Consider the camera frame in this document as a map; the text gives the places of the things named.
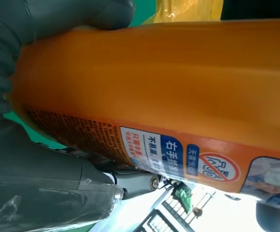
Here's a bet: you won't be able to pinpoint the small green object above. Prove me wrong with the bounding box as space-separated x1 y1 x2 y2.
171 184 194 214

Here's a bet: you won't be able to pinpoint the black grid rack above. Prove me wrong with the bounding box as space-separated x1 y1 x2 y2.
134 188 217 232

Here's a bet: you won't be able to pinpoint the yellow plastic bag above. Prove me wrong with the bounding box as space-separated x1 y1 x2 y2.
142 0 224 24

